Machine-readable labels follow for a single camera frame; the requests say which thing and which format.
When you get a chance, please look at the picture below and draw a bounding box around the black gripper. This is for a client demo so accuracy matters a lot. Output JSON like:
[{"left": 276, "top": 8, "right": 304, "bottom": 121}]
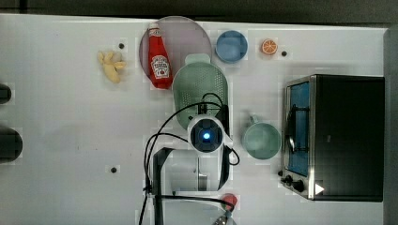
[{"left": 196, "top": 104, "right": 229, "bottom": 138}]

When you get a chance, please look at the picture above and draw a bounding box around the green plastic strainer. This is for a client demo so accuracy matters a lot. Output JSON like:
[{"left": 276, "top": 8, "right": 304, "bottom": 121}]
[{"left": 172, "top": 53, "right": 228, "bottom": 115}]

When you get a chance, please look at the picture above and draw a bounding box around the red ketchup bottle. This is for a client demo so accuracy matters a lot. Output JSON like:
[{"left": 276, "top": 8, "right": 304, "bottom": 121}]
[{"left": 148, "top": 22, "right": 173, "bottom": 89}]

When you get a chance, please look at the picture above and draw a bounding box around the yellow banana peel toy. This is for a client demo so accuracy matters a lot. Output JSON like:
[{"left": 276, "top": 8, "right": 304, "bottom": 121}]
[{"left": 98, "top": 52, "right": 127, "bottom": 83}]

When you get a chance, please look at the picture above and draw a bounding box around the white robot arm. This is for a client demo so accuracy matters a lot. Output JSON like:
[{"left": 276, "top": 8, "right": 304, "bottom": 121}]
[{"left": 152, "top": 100, "right": 233, "bottom": 225}]

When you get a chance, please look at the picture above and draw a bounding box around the green mug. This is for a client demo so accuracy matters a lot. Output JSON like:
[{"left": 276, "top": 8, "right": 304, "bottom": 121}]
[{"left": 241, "top": 114, "right": 282, "bottom": 159}]

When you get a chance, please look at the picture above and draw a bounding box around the blue bowl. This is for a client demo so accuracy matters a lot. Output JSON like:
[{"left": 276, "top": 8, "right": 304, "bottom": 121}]
[{"left": 215, "top": 30, "right": 248, "bottom": 64}]

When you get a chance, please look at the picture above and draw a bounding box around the pink strawberry toy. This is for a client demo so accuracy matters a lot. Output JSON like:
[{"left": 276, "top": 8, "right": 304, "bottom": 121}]
[{"left": 222, "top": 193, "right": 237, "bottom": 210}]

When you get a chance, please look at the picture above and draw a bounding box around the orange slice toy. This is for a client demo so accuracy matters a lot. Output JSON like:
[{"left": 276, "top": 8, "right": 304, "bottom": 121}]
[{"left": 261, "top": 39, "right": 278, "bottom": 55}]

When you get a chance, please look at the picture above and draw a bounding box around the grey round plate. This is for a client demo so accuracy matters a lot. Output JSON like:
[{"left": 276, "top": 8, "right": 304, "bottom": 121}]
[{"left": 156, "top": 16, "right": 213, "bottom": 74}]

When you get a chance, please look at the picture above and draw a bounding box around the black toaster oven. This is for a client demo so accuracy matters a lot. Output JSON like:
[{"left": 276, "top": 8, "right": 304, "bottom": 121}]
[{"left": 278, "top": 74, "right": 385, "bottom": 203}]

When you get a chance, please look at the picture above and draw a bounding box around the black cylinder holder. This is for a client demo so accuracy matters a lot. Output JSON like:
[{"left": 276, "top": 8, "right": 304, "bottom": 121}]
[{"left": 0, "top": 127, "right": 23, "bottom": 163}]

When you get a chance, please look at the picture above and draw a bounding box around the black round object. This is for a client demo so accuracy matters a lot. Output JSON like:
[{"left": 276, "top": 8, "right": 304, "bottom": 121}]
[{"left": 0, "top": 83, "right": 12, "bottom": 104}]

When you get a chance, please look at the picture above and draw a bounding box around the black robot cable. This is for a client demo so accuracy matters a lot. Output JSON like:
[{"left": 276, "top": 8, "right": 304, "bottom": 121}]
[{"left": 138, "top": 92, "right": 241, "bottom": 225}]

